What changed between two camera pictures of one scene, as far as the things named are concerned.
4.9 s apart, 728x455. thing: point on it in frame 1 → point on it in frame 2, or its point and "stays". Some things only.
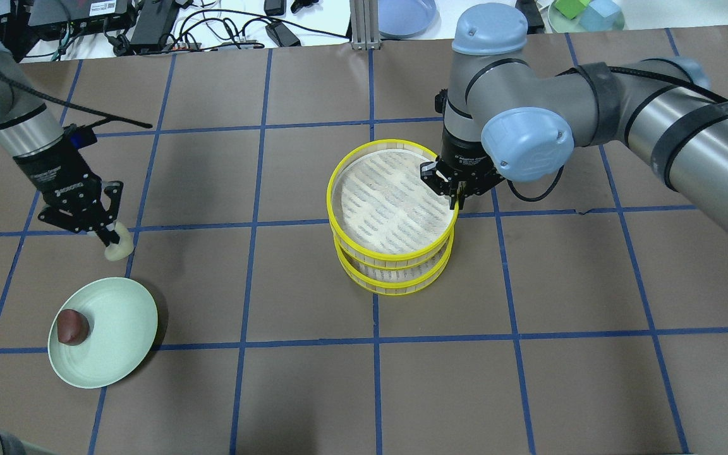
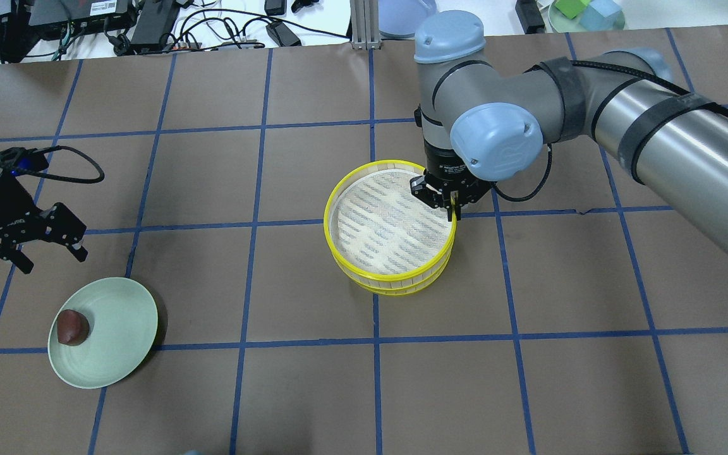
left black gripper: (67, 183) → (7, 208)
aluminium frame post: (364, 18) stays
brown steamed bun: (72, 327) stays
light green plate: (123, 322) stays
